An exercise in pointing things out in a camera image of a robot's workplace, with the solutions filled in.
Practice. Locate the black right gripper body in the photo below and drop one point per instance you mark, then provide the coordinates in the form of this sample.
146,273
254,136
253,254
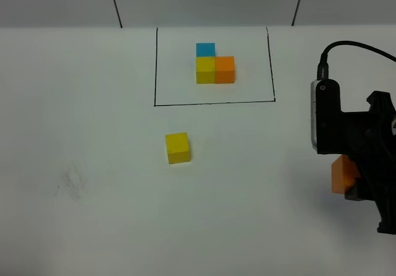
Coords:
370,144

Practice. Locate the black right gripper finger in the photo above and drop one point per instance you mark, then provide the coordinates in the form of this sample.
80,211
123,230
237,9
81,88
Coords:
360,191

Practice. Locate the orange template cube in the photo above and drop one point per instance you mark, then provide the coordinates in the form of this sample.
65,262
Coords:
225,69

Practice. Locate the yellow template cube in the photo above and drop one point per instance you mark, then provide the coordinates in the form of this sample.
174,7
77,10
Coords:
205,70

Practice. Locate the blue template cube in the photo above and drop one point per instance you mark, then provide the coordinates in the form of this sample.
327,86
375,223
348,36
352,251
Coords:
205,50

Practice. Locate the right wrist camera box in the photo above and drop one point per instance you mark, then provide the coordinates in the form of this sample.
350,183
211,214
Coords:
325,114

